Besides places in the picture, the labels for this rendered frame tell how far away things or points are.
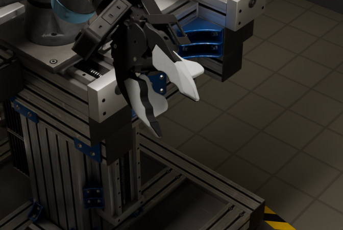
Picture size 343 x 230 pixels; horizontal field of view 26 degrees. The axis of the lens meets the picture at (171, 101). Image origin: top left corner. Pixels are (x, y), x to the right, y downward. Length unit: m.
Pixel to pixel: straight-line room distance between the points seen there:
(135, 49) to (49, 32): 0.67
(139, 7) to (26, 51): 0.62
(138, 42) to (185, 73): 0.09
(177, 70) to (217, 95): 2.47
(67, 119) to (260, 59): 2.06
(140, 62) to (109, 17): 0.08
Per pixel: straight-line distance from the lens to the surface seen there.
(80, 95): 1.64
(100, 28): 0.96
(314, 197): 2.97
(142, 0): 1.07
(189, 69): 0.98
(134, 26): 1.00
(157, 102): 1.04
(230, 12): 1.93
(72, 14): 1.19
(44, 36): 1.65
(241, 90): 3.46
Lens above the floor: 2.06
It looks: 38 degrees down
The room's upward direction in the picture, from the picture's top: straight up
